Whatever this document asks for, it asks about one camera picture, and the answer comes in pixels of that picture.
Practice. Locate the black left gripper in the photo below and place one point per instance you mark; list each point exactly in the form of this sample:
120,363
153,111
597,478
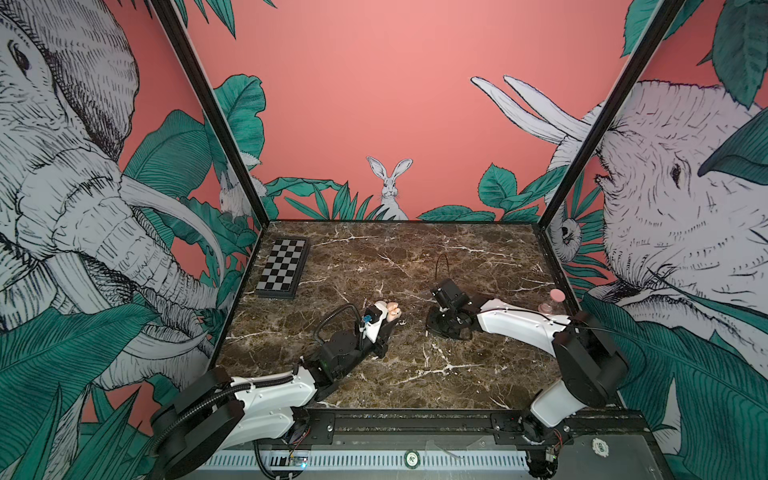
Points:
382,340

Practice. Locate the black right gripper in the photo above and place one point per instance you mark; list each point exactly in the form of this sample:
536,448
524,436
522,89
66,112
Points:
431,324

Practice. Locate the pink round disc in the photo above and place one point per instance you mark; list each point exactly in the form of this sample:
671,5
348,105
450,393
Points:
393,311

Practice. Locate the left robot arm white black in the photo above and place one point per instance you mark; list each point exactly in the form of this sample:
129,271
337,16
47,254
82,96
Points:
218,410

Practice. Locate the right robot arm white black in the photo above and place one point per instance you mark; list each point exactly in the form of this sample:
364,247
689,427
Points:
592,367

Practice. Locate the pink hourglass timer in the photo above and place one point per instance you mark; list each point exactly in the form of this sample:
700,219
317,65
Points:
555,298

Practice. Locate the black white checkerboard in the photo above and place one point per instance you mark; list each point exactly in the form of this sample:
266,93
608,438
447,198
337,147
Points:
282,272

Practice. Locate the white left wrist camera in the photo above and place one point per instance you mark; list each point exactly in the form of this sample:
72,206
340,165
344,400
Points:
371,322

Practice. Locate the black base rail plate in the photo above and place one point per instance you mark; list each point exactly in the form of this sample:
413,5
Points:
328,427

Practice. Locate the white slotted cable duct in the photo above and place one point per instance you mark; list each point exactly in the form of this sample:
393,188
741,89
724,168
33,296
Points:
377,460

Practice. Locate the black metal frame post left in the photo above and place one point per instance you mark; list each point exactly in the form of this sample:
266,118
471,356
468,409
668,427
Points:
168,16

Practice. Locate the black metal frame post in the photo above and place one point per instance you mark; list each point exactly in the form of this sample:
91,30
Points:
658,25
168,16

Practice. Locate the black metal frame post right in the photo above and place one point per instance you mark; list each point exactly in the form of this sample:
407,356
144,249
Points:
658,25

